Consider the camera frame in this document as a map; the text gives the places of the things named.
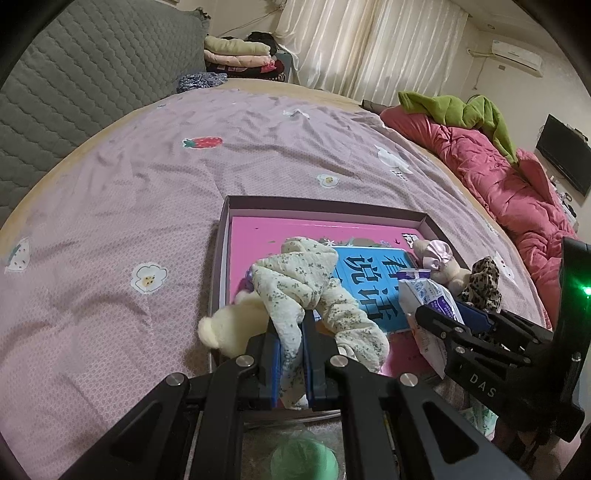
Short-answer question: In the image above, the cream floral cloth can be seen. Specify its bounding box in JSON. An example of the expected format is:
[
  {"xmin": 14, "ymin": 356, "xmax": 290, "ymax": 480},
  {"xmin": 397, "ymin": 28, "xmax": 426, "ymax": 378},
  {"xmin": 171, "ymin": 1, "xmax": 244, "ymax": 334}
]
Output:
[{"xmin": 249, "ymin": 236, "xmax": 391, "ymax": 409}]

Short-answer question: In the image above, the blue patterned cloth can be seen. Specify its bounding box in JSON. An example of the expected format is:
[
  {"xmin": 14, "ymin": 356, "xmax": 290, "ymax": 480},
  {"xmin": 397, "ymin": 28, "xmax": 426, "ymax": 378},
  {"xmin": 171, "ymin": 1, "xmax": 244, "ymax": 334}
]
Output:
[{"xmin": 176, "ymin": 71, "xmax": 229, "ymax": 95}]

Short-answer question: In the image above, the green blanket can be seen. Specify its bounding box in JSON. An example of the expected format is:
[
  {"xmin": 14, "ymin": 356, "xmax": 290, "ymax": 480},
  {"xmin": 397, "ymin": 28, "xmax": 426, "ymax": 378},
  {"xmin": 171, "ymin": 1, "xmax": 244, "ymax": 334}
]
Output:
[{"xmin": 398, "ymin": 91, "xmax": 519, "ymax": 165}]

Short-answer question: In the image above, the pink printed bedsheet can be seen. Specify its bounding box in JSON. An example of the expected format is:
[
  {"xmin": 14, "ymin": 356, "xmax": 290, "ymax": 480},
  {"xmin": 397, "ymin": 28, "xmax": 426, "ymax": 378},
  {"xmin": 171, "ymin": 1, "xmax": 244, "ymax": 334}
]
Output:
[{"xmin": 0, "ymin": 78, "xmax": 555, "ymax": 480}]

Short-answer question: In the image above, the cream striped curtain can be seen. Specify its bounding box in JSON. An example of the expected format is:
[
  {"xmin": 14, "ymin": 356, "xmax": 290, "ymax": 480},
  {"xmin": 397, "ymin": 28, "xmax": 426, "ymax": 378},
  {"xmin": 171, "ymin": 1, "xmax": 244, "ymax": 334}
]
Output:
[{"xmin": 277, "ymin": 0, "xmax": 468, "ymax": 104}]

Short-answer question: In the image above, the black television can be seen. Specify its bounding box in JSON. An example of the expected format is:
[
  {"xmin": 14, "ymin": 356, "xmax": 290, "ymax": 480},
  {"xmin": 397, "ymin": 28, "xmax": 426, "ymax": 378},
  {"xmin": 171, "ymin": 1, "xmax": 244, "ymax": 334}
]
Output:
[{"xmin": 536, "ymin": 114, "xmax": 591, "ymax": 198}]

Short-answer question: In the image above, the cream plush bear pink hat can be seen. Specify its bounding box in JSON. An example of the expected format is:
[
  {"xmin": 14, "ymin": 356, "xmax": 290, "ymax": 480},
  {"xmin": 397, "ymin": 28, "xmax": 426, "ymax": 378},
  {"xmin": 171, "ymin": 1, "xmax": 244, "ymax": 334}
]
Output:
[{"xmin": 411, "ymin": 239, "xmax": 472, "ymax": 296}]

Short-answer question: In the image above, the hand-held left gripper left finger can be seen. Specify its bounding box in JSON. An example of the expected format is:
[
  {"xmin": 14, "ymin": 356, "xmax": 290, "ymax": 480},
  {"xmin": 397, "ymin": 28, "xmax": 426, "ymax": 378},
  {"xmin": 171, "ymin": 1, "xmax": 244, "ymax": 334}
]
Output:
[{"xmin": 90, "ymin": 318, "xmax": 282, "ymax": 480}]

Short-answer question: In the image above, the white plastic packet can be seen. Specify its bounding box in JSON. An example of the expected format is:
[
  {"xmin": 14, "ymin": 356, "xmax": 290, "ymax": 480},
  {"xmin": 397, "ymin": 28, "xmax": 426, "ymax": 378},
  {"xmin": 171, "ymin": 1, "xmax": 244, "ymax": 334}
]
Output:
[{"xmin": 462, "ymin": 401, "xmax": 499, "ymax": 437}]

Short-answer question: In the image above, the pink quilt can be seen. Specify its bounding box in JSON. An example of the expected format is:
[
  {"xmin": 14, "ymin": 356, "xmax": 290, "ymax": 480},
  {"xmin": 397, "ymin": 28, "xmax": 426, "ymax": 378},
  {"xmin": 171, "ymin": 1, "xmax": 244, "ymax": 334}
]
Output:
[{"xmin": 381, "ymin": 104, "xmax": 580, "ymax": 319}]

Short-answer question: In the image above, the pink picture book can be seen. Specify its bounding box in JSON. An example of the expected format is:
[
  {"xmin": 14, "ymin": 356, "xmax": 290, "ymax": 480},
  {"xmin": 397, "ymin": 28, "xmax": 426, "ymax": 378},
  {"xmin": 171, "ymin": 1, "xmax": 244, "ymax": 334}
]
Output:
[{"xmin": 228, "ymin": 215, "xmax": 444, "ymax": 384}]

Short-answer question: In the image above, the leopard print scrunchie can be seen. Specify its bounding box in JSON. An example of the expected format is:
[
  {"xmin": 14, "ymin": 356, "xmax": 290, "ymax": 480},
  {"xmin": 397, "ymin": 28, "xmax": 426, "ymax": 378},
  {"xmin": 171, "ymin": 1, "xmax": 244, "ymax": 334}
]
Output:
[{"xmin": 457, "ymin": 257, "xmax": 502, "ymax": 312}]

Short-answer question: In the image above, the grey quilted headboard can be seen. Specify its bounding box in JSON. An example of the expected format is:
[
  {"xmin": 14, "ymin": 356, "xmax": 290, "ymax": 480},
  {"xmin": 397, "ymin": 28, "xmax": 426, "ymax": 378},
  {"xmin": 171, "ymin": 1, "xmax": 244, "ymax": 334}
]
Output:
[{"xmin": 0, "ymin": 0, "xmax": 208, "ymax": 227}]

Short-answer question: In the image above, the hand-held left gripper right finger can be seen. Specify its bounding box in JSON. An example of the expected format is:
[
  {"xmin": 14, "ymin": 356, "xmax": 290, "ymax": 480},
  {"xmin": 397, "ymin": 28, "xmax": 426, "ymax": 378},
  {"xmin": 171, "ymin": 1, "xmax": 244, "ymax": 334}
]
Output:
[{"xmin": 300, "ymin": 316, "xmax": 532, "ymax": 480}]

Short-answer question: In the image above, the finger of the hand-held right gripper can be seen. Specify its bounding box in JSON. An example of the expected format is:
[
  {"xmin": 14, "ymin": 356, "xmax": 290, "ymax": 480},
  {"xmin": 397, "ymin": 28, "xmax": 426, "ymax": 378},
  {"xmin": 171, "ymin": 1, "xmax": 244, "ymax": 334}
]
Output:
[
  {"xmin": 414, "ymin": 305, "xmax": 557, "ymax": 414},
  {"xmin": 456, "ymin": 301, "xmax": 557, "ymax": 347}
]

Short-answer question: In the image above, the white air conditioner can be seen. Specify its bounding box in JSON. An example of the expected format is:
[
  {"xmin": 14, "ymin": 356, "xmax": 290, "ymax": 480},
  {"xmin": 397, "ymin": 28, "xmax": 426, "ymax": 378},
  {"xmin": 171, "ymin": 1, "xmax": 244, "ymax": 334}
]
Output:
[{"xmin": 492, "ymin": 39, "xmax": 543, "ymax": 78}]

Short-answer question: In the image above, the cream plush bear purple skirt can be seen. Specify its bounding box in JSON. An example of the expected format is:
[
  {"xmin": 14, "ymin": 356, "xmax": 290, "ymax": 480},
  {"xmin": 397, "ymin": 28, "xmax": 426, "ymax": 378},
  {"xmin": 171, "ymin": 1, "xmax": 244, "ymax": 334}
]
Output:
[{"xmin": 198, "ymin": 272, "xmax": 278, "ymax": 358}]

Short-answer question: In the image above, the black garment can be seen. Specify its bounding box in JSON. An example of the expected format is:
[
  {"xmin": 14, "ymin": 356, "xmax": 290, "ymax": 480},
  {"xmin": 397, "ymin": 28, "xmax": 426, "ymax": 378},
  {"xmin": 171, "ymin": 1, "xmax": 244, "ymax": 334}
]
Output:
[{"xmin": 247, "ymin": 31, "xmax": 279, "ymax": 54}]

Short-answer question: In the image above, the pink folded garment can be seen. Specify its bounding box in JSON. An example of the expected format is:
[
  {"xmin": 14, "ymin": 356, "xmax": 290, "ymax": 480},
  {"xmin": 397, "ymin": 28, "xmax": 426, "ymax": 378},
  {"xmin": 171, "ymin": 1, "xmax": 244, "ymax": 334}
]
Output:
[{"xmin": 205, "ymin": 52, "xmax": 273, "ymax": 68}]

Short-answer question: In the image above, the green round sponge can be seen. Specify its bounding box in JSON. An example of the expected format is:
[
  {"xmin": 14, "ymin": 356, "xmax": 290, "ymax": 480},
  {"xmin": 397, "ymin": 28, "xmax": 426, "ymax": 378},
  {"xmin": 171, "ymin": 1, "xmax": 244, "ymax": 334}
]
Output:
[{"xmin": 270, "ymin": 436, "xmax": 340, "ymax": 480}]

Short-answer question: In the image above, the dark folded garment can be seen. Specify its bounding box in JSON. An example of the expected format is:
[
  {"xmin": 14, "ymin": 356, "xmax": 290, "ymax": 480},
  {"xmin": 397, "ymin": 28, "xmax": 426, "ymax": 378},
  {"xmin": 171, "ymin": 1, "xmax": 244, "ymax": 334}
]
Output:
[{"xmin": 205, "ymin": 59, "xmax": 287, "ymax": 83}]

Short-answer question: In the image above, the white blue snack packet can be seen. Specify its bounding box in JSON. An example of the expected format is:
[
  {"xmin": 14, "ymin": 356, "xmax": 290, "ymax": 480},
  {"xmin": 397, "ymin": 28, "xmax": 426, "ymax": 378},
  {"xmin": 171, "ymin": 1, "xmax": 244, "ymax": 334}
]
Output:
[{"xmin": 398, "ymin": 269, "xmax": 465, "ymax": 374}]

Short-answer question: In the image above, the cream folded garment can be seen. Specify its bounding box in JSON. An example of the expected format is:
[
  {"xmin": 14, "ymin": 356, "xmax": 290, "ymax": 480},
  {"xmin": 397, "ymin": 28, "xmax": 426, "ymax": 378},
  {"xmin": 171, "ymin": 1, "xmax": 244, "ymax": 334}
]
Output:
[{"xmin": 204, "ymin": 36, "xmax": 271, "ymax": 56}]

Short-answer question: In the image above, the purple cardboard box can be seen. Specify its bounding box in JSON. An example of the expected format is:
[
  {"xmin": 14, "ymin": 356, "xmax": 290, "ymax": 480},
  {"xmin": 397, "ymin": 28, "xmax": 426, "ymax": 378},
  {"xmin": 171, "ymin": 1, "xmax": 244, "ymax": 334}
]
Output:
[{"xmin": 208, "ymin": 195, "xmax": 472, "ymax": 416}]

